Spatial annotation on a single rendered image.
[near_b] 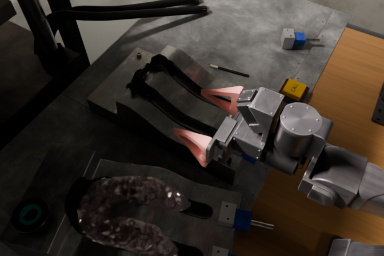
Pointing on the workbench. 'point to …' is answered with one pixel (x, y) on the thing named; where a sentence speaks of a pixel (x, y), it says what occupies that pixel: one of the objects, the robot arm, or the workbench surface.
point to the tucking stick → (230, 71)
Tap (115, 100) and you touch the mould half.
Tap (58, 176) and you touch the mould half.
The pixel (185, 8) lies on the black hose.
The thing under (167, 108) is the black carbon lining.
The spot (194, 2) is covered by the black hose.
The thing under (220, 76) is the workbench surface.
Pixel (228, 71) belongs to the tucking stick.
